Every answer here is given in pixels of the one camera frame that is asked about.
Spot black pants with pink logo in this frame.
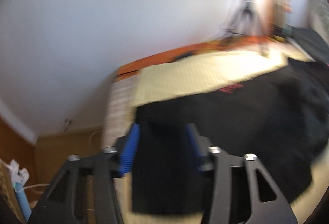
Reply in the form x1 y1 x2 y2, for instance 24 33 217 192
132 59 328 215

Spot yellow striped blanket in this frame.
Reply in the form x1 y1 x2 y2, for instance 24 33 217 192
112 44 329 224

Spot dark green folded garment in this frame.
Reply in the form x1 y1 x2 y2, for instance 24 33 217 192
290 27 328 64

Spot folded silver tripod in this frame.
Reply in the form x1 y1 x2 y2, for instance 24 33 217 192
271 0 289 38

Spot green patterned white pillow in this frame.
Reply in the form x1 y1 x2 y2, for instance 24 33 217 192
308 0 328 43

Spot orange wooden bed frame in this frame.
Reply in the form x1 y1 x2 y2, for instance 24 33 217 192
114 36 271 82

